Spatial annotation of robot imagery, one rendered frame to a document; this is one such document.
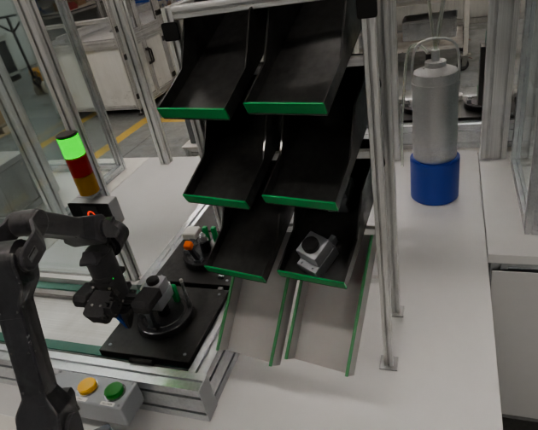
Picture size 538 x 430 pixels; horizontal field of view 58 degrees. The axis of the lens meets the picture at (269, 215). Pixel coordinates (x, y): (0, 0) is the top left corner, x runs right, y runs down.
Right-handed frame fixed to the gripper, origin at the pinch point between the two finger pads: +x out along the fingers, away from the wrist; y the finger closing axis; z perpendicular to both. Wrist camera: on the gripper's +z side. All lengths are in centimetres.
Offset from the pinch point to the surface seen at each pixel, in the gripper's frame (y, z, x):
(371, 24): 53, -15, -50
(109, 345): -9.9, -1.6, 12.4
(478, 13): 104, -733, 93
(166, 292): 2.2, -12.5, 4.1
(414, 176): 54, -87, 13
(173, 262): -9.2, -33.7, 12.3
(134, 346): -3.4, -2.3, 12.4
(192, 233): -8.2, -45.5, 10.3
